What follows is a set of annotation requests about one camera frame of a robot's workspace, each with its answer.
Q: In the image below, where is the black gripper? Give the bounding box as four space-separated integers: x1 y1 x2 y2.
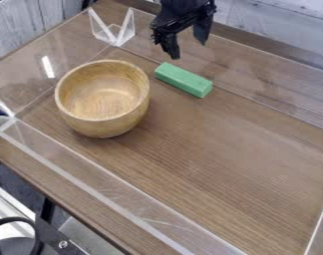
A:
150 0 215 60

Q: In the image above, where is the green rectangular block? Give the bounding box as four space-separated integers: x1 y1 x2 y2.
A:
155 63 213 99

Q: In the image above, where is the black table leg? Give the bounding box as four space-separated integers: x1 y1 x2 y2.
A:
40 198 55 223

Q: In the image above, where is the clear acrylic tray wall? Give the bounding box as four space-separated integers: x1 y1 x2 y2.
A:
0 108 246 255

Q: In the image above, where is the black cable loop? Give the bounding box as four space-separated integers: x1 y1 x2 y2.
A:
0 216 45 255

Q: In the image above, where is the light wooden bowl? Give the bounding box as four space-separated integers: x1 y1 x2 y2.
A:
53 60 151 138

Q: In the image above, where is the clear acrylic corner bracket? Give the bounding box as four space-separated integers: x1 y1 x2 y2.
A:
87 8 135 47

